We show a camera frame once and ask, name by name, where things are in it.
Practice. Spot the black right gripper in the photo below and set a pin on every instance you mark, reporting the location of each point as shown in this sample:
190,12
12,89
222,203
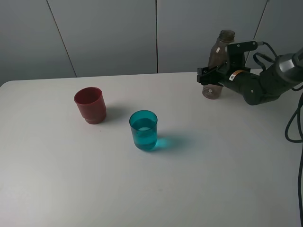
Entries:
235,78

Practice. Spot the grey translucent water bottle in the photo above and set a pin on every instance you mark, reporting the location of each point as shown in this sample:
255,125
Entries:
218,56

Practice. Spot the teal translucent plastic cup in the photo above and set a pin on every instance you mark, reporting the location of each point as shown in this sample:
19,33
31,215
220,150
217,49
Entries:
143,125

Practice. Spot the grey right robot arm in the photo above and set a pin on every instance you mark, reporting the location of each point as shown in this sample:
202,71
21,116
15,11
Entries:
269,85

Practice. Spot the red plastic cup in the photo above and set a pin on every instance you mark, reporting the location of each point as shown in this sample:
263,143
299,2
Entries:
91,105

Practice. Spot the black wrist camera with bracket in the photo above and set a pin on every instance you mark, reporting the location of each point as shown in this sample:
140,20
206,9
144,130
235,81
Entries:
236,53

